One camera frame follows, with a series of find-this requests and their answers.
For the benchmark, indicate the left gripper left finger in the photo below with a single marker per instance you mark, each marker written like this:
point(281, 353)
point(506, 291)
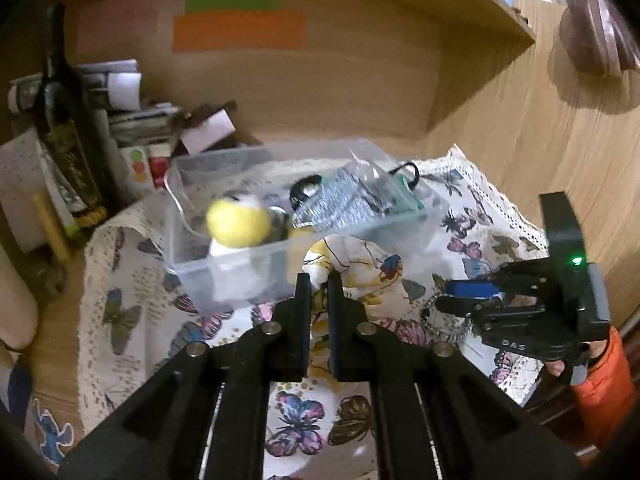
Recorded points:
point(291, 349)

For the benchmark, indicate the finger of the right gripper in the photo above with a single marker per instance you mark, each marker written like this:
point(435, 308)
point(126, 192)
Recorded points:
point(467, 307)
point(474, 289)

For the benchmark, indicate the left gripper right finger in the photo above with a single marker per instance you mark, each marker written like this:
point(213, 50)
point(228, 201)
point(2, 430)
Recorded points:
point(346, 343)

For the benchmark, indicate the white yellow patterned cloth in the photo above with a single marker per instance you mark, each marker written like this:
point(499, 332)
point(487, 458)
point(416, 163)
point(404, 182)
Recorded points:
point(369, 274)

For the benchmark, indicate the green knitted glove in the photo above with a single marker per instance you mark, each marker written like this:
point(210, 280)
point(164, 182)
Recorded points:
point(403, 198)

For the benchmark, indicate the yellow fuzzy ball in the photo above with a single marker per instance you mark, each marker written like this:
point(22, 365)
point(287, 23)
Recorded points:
point(238, 221)

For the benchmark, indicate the black and white sleep mask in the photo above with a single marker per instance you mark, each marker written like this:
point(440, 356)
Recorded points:
point(303, 189)

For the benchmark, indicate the orange sleeve forearm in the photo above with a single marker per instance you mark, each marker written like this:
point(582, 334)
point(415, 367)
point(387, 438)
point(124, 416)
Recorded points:
point(608, 394)

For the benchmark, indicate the clear plastic storage box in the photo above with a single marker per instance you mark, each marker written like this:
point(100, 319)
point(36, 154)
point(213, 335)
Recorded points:
point(269, 171)

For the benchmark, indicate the silver patterned plastic bag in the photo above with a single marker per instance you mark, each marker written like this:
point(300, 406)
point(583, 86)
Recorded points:
point(360, 192)

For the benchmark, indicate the white pink cardboard box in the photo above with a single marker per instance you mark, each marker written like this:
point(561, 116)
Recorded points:
point(210, 131)

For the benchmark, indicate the blue cartoon sticker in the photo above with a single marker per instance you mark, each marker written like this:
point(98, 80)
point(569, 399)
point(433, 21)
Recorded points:
point(53, 440)

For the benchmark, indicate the yellow wooden stick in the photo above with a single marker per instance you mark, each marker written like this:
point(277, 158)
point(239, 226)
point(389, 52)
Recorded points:
point(51, 228)

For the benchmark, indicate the stack of papers and boxes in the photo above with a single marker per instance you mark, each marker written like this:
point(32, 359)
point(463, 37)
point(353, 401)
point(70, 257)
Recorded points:
point(26, 168)

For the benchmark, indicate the orange paper sheet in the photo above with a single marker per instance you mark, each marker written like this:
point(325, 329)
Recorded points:
point(225, 30)

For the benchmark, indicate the dark glass bottle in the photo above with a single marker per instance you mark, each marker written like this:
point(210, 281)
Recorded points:
point(64, 124)

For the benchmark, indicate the green paper sheet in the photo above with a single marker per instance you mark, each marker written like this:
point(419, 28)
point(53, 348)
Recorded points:
point(195, 6)

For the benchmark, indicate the pink paper sheet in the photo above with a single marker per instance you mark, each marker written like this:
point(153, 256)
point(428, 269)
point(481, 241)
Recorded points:
point(117, 20)

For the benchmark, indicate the brown hat on wall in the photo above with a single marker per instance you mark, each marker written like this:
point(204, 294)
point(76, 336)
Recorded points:
point(597, 39)

